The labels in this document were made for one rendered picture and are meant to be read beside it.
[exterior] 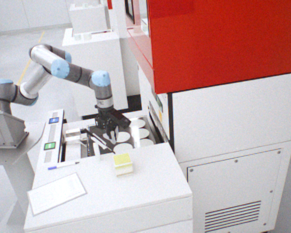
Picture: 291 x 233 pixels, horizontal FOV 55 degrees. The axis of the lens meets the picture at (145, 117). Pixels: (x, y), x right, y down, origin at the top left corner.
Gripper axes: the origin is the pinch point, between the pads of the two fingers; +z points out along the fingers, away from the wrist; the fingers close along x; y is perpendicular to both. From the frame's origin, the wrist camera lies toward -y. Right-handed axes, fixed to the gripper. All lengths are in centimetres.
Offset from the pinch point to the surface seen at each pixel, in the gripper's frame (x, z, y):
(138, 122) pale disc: -31.5, 8.6, 5.8
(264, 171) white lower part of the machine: -47, 35, -65
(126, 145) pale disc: -8.9, 8.5, 0.3
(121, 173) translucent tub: 17.8, -0.1, -15.1
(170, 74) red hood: -14.0, -32.1, -24.2
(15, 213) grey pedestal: 13, 85, 97
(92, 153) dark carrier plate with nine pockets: 3.5, 8.5, 13.3
